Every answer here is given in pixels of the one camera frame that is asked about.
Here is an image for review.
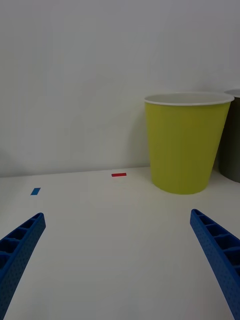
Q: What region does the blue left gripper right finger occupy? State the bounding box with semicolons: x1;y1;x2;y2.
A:
189;208;240;320

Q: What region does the grey plastic waste bin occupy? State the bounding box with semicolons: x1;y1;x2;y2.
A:
218;89;240;183

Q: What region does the yellow-green plastic waste bin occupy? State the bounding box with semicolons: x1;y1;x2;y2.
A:
143;91;235;196

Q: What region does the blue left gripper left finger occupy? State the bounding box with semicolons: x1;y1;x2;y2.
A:
0;212;47;320

